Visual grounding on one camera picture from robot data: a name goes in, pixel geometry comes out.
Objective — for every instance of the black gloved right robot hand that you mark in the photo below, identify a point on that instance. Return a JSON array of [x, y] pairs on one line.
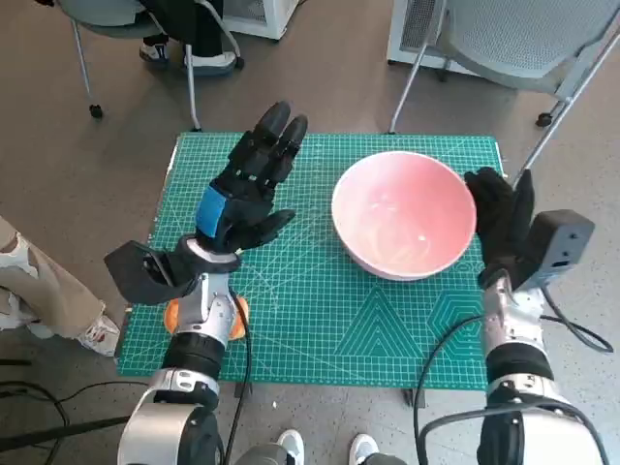
[[504, 223]]

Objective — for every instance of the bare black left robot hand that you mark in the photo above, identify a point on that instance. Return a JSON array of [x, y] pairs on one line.
[[247, 213]]

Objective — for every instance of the long striped toy bread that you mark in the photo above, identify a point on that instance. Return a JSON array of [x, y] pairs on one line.
[[239, 315]]

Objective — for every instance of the pink bowl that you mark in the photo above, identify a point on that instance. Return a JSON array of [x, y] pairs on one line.
[[402, 213]]

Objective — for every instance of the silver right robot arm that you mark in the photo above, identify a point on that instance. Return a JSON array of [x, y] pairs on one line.
[[513, 324]]

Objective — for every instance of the green cutting mat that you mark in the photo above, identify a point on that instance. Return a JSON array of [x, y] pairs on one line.
[[315, 310]]

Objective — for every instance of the grey mesh chair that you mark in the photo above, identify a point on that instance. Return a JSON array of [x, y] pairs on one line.
[[508, 43]]

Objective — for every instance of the seated person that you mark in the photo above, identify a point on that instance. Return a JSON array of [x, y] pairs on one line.
[[203, 29]]

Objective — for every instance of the small white cabinet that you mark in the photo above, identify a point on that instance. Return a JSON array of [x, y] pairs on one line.
[[271, 19]]

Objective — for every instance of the white cabinet with mesh panel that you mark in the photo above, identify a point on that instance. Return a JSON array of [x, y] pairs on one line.
[[402, 48]]

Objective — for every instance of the person in beige trousers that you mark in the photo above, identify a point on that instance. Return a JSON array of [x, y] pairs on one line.
[[48, 281]]

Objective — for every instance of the white robot left foot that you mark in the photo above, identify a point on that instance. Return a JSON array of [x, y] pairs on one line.
[[290, 448]]

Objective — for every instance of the white robot foot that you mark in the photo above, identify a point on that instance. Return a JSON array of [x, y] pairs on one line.
[[290, 448], [363, 450]]

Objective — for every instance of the grey robot left leg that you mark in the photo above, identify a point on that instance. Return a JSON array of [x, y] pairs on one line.
[[261, 457]]

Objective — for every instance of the grey chair with seated person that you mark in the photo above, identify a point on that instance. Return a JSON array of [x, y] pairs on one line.
[[97, 14]]

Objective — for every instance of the white robot right foot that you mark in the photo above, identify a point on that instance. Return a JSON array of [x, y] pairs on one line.
[[363, 450]]

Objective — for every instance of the black stand leg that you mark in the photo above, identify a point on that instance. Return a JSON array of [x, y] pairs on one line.
[[72, 430]]

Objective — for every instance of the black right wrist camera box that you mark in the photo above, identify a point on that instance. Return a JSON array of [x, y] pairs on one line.
[[557, 242]]

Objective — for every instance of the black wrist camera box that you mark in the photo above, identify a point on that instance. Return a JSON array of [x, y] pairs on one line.
[[557, 242], [131, 276]]

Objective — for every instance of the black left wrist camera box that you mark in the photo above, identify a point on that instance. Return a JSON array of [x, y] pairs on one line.
[[131, 276]]

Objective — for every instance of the black table bracket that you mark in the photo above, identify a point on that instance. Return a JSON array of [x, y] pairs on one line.
[[415, 398], [242, 390]]

